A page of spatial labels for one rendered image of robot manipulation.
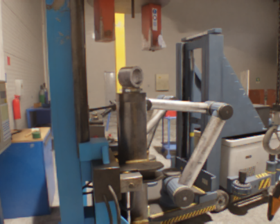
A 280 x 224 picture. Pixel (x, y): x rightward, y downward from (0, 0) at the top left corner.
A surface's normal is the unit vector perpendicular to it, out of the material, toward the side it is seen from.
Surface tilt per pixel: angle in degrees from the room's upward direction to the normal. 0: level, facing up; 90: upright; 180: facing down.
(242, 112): 90
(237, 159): 90
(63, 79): 90
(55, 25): 90
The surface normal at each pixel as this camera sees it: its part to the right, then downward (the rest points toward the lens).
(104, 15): 0.56, 0.11
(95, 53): 0.25, 0.13
